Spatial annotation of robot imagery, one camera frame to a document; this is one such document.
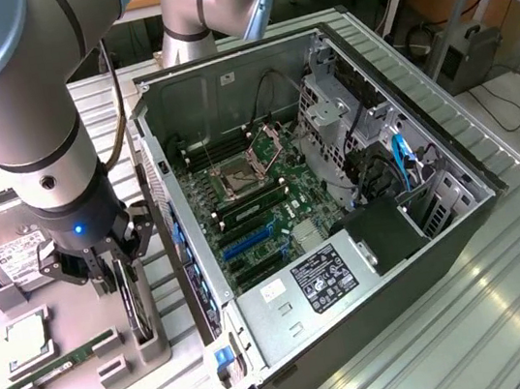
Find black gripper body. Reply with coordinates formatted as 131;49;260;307
16;159;139;289

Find silver hard disk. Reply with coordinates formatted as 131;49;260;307
0;200;67;298

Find silver CPU chip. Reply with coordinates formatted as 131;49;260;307
3;316;54;368

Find thin metal locking lever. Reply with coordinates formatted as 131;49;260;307
199;127;220;180

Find green RAM stick with label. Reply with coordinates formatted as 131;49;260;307
0;340;118;389

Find blue expansion slot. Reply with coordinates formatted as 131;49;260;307
218;229;276;264

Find CPU socket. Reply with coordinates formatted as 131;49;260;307
212;157;267;202

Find green RAM stick in slot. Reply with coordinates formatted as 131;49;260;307
213;189;290;227

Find metal socket cover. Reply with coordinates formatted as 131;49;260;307
241;122;289;183

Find green motherboard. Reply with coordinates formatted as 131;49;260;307
168;111;367;304

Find silver chipset heatsink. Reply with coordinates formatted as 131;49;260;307
288;219;328;252

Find silver power supply unit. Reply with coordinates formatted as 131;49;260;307
227;230;393;374

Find metal disk bay cage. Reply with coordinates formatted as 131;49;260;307
293;65;383;174

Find black plastic fan shroud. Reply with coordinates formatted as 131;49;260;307
324;193;435;284

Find open black PC case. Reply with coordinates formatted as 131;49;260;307
118;0;520;389

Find black box device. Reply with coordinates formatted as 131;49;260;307
428;18;512;98

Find beige robot cable hose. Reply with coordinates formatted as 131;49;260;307
82;37;136;173

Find black wire loop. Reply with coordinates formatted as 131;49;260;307
244;65;304;126

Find blue wire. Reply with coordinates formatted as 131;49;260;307
389;131;425;195

